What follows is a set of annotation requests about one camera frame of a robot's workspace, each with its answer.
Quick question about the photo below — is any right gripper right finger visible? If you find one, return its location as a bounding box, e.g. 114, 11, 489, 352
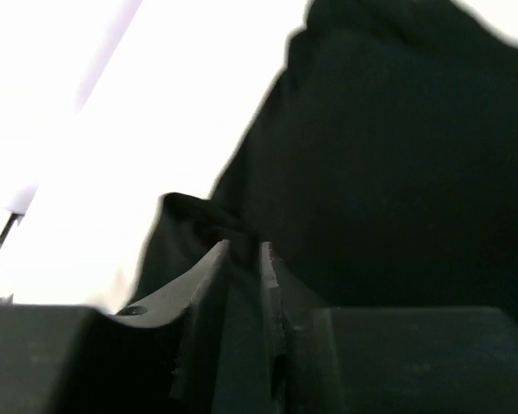
259, 242, 332, 413

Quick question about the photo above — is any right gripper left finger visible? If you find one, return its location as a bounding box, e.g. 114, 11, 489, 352
114, 240, 230, 401

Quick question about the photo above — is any black t shirt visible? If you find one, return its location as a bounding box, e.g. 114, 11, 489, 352
135, 1, 518, 322

